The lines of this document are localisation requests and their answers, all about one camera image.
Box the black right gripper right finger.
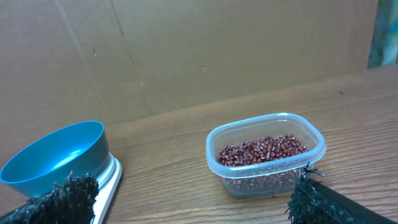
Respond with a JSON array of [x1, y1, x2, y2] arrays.
[[285, 164, 395, 224]]

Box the white digital kitchen scale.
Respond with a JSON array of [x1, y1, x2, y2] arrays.
[[90, 153, 123, 224]]

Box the clear plastic food container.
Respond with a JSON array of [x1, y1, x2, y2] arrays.
[[206, 113, 326, 197]]

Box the teal blue bowl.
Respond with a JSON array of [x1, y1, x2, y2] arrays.
[[1, 121, 109, 197]]

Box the red adzuki beans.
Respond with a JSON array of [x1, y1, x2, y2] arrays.
[[216, 134, 308, 167]]

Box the brown cardboard backdrop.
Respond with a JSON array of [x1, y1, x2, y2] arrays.
[[1, 0, 377, 162]]

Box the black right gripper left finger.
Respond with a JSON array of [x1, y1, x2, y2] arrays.
[[1, 172, 100, 224]]

